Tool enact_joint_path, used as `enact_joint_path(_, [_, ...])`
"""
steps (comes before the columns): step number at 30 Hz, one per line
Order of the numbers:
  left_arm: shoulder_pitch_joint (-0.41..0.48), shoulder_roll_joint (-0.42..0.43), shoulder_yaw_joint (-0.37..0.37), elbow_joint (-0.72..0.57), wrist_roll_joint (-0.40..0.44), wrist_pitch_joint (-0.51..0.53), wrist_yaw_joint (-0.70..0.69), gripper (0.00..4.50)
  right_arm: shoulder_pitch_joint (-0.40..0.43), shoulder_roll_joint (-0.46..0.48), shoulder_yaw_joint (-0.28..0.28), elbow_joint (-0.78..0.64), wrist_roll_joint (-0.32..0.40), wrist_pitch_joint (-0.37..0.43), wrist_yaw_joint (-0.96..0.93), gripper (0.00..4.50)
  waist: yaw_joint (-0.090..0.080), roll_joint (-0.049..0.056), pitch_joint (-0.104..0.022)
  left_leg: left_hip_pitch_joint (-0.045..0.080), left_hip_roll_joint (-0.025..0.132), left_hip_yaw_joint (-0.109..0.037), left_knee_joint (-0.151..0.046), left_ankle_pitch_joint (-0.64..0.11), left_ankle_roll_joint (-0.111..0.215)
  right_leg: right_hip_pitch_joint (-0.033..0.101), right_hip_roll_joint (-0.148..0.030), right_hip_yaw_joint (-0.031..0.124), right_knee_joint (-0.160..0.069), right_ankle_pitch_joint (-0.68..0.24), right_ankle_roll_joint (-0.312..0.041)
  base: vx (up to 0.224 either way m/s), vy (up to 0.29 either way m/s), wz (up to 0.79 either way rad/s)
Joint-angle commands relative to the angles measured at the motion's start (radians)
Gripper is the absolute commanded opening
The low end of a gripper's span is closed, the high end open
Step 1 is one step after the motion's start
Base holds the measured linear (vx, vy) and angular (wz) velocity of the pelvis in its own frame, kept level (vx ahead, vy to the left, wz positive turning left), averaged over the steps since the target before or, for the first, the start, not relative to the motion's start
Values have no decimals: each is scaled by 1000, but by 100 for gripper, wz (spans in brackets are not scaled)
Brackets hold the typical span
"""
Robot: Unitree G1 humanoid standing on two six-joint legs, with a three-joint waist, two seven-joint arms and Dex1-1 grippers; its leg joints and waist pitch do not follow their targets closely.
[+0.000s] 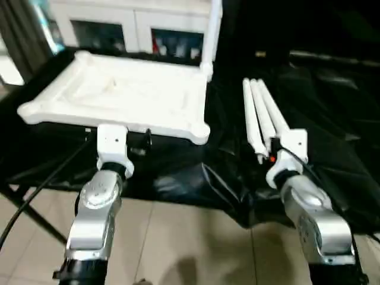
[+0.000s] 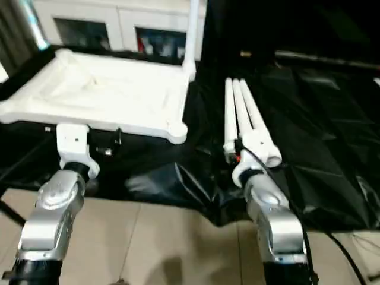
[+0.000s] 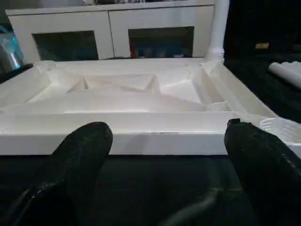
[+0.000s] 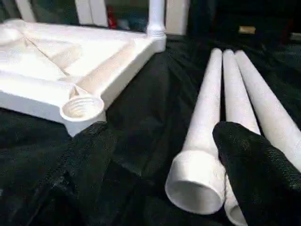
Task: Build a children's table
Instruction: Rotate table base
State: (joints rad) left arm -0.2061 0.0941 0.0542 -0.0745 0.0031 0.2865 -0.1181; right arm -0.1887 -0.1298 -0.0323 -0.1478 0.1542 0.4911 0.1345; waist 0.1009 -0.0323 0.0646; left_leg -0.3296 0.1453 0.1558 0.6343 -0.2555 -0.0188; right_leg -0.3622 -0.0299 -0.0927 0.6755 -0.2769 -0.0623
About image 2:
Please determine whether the black work mat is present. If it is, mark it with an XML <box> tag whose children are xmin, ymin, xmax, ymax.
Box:
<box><xmin>0</xmin><ymin>45</ymin><xmax>380</xmax><ymax>232</ymax></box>

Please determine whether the black folding table stand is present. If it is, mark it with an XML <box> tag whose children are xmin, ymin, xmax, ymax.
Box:
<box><xmin>0</xmin><ymin>199</ymin><xmax>27</xmax><ymax>229</ymax></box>

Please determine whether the teal plastic object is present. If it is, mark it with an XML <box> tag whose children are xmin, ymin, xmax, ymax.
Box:
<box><xmin>18</xmin><ymin>0</ymin><xmax>49</xmax><ymax>51</ymax></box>

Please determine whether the grey curtain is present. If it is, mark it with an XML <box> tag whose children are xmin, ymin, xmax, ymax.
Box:
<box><xmin>0</xmin><ymin>0</ymin><xmax>36</xmax><ymax>66</ymax></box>

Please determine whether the silver metal rail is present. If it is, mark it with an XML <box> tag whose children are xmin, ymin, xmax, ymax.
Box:
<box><xmin>276</xmin><ymin>50</ymin><xmax>380</xmax><ymax>69</ymax></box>

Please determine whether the white glass-door cabinet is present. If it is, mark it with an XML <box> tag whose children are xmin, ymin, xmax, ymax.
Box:
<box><xmin>33</xmin><ymin>0</ymin><xmax>207</xmax><ymax>60</ymax></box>

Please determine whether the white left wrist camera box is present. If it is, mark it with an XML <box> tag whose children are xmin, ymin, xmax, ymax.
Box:
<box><xmin>55</xmin><ymin>123</ymin><xmax>100</xmax><ymax>179</ymax></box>

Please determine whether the white plastic table top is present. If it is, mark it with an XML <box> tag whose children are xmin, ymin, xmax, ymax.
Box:
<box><xmin>0</xmin><ymin>49</ymin><xmax>197</xmax><ymax>145</ymax></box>

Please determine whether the white plastic table leg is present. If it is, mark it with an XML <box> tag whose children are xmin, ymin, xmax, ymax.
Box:
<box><xmin>183</xmin><ymin>0</ymin><xmax>200</xmax><ymax>81</ymax></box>
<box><xmin>223</xmin><ymin>77</ymin><xmax>238</xmax><ymax>164</ymax></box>
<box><xmin>232</xmin><ymin>78</ymin><xmax>256</xmax><ymax>146</ymax></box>
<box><xmin>240</xmin><ymin>80</ymin><xmax>283</xmax><ymax>169</ymax></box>

